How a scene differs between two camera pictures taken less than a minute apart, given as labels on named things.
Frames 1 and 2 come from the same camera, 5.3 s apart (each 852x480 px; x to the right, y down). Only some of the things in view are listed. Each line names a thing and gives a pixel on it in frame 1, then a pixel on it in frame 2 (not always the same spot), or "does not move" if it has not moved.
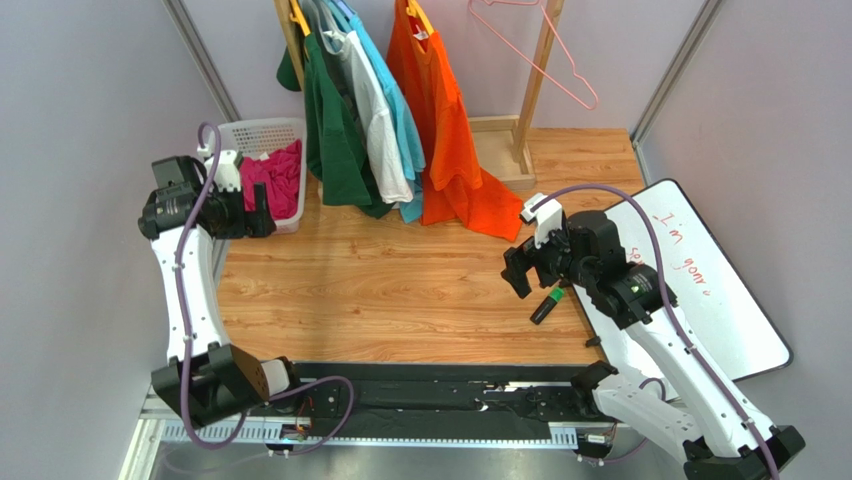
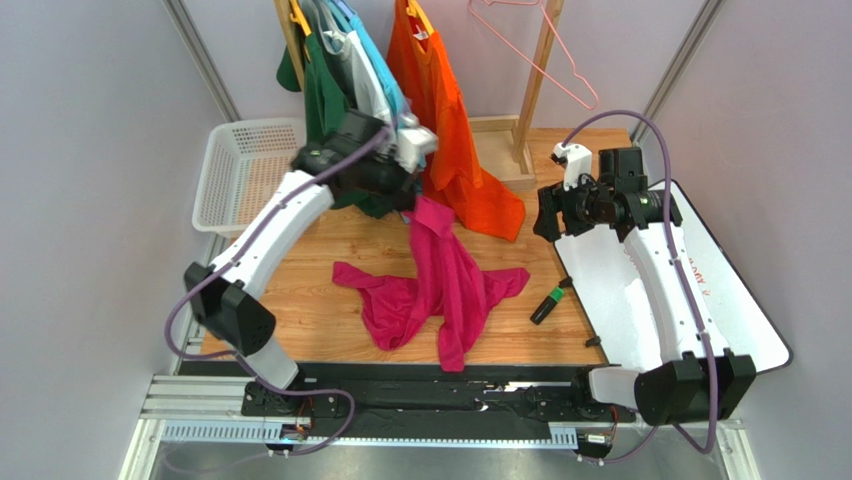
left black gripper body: (233, 221) -> (385, 181)
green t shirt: (332, 152) does not move
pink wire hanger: (560, 37) does not move
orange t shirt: (428, 90) does not move
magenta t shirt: (280, 174) -> (447, 284)
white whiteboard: (660, 226) does not move
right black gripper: (532, 262) -> (552, 212)
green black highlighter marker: (546, 306) does not move
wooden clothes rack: (504, 146) does not move
